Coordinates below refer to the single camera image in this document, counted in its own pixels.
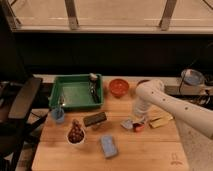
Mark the dark brown block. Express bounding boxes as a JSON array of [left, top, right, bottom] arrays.
[[83, 112, 107, 127]]

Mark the orange bowl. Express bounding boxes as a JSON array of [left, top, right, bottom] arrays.
[[109, 79, 129, 98]]

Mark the dish brush in bin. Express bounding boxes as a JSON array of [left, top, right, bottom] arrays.
[[89, 73, 99, 103]]

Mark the purple bowl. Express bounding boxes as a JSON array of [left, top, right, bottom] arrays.
[[137, 79, 150, 86]]

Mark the blue sponge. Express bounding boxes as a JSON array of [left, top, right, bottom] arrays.
[[100, 135, 118, 158]]

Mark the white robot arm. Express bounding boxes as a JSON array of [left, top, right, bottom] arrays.
[[133, 79, 213, 140]]

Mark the light blue towel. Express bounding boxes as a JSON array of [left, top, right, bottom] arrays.
[[120, 119, 133, 130]]

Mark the green plastic bin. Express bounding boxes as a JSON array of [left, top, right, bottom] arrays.
[[49, 74, 104, 110]]

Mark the orange carrot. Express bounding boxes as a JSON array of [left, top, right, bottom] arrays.
[[133, 123, 145, 132]]

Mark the black chair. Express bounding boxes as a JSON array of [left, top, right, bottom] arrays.
[[0, 77, 47, 171]]

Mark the blue cup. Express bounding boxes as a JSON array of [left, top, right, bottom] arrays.
[[51, 107, 64, 124]]

